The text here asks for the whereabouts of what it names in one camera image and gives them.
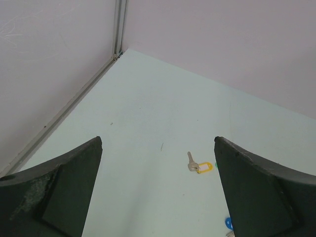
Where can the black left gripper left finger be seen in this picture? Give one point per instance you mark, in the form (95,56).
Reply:
(51,199)

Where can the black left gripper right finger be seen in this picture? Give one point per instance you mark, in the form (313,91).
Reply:
(264,198)

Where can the blue tag key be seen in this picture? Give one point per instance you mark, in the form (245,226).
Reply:
(228,223)

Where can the black tag key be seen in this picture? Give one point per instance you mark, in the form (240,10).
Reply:
(230,234)

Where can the orange tag key on table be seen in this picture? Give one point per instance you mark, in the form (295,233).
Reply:
(198,168)

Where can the left aluminium side rail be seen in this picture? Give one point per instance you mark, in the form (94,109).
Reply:
(48,129)

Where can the left aluminium frame post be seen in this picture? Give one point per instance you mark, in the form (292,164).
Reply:
(119,21)

